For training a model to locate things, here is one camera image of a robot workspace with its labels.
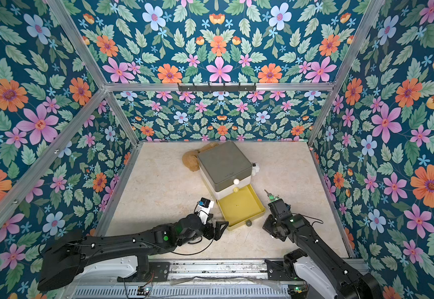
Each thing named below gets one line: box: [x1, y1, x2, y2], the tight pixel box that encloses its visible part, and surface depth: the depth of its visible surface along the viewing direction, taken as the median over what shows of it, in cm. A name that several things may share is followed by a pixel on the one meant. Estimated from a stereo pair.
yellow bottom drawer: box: [217, 183, 267, 231], surface depth 90 cm
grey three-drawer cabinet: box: [197, 140, 254, 200], surface depth 82 cm
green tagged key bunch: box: [263, 188, 280, 203], surface depth 97 cm
